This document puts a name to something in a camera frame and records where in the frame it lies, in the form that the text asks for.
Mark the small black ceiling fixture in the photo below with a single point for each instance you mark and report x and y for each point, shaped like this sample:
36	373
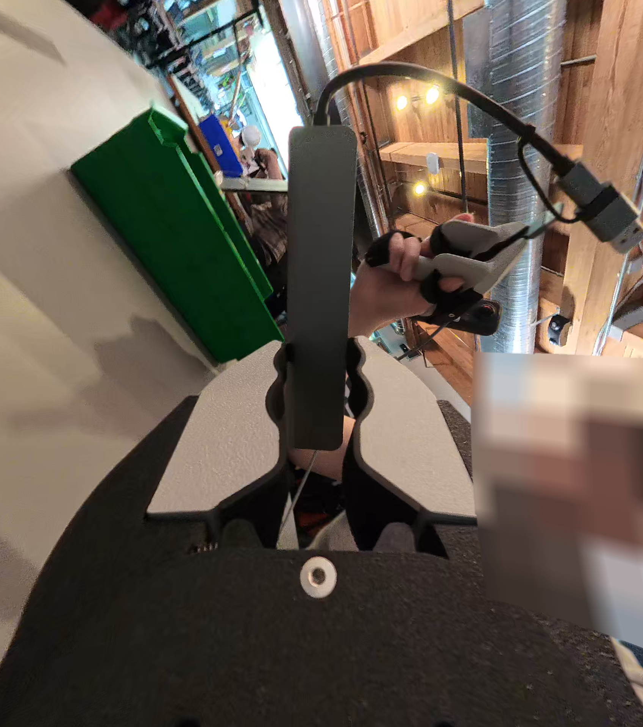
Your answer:
558	328

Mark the person's right hand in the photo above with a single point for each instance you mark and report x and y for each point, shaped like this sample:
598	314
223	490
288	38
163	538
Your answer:
381	301

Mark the grey metal bracket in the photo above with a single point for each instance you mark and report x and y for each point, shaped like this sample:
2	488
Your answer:
634	318

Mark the silver ventilation duct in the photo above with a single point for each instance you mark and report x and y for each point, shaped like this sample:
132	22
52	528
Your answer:
303	34
526	51

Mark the small white sensor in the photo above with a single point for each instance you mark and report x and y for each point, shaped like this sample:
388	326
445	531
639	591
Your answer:
433	163

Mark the ceiling light bulb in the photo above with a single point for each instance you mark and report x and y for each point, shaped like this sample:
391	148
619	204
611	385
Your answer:
401	103
419	189
432	94

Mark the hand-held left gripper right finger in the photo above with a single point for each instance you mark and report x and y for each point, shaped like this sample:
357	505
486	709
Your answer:
412	448

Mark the person's right forearm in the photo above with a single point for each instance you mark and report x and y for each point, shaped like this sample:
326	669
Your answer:
321	461

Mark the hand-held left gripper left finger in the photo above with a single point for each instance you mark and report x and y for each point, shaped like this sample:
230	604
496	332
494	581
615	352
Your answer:
213	448

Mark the green plastic bin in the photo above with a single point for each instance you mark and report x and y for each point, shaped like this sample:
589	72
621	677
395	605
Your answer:
185	238

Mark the blue plastic bin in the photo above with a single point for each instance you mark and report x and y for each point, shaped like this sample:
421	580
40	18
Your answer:
220	145

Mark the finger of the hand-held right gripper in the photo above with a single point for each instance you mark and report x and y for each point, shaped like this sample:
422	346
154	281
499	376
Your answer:
483	236
492	270

